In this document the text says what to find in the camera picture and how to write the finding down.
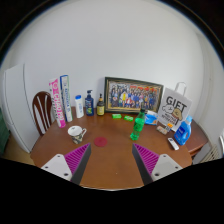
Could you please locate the green small packet right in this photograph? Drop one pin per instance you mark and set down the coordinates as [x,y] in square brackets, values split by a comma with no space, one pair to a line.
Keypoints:
[128,118]

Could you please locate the blue white tall box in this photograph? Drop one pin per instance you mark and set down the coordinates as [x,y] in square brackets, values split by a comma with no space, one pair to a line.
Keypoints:
[65,94]

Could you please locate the amber dropper bottle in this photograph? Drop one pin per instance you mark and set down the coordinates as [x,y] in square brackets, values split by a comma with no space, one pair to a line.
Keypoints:
[100,106]

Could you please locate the patterned ceramic mug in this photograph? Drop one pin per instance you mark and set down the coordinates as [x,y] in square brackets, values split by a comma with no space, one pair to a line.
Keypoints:
[76,133]

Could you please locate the blue tissue pack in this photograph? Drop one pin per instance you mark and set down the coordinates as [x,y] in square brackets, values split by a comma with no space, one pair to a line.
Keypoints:
[151,118]

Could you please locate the white cabinet door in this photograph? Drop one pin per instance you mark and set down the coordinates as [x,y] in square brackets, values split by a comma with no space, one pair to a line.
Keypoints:
[16,110]

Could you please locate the white radiator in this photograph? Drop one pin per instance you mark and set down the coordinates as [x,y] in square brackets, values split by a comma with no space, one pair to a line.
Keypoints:
[210,153]

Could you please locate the green small packet left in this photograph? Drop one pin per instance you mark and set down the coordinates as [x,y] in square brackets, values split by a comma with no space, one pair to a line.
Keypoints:
[116,116]

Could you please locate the white lotion bottle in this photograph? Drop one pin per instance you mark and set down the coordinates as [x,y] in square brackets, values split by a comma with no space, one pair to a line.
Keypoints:
[79,106]

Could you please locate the white remote control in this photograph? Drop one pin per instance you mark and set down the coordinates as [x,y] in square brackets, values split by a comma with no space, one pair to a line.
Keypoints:
[173,144]

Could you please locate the red round coaster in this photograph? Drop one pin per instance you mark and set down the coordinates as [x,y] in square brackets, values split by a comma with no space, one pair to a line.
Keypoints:
[100,141]

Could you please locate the white gift paper bag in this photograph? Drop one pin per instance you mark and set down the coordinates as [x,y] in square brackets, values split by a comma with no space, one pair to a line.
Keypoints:
[174,107]

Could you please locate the pink tall box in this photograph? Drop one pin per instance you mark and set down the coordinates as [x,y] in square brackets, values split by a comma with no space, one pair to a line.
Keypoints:
[56,102]

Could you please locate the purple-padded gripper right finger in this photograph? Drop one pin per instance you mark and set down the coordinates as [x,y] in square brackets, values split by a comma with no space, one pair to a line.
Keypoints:
[152,166]

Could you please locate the green small packet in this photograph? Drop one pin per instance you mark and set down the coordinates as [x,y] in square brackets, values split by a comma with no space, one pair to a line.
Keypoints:
[128,118]
[116,116]

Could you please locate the small snack packet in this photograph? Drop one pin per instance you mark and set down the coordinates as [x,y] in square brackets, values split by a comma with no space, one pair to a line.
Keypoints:
[164,130]

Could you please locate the green plastic soda bottle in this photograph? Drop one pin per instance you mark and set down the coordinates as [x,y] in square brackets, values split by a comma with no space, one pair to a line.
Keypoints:
[138,125]

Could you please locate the dark blue pump bottle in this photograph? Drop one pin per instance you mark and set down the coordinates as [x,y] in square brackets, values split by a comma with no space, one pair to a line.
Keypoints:
[89,104]

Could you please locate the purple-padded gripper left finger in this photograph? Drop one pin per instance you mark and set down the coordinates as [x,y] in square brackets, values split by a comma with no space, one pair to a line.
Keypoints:
[70,166]

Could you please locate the wooden chair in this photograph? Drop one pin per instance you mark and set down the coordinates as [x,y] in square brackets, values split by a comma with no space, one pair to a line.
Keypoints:
[42,111]

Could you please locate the blue detergent bottle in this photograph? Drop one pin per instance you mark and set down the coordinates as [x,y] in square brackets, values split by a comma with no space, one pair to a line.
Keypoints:
[184,131]

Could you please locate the framed group photo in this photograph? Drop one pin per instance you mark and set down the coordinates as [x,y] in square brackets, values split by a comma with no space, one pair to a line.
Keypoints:
[129,96]

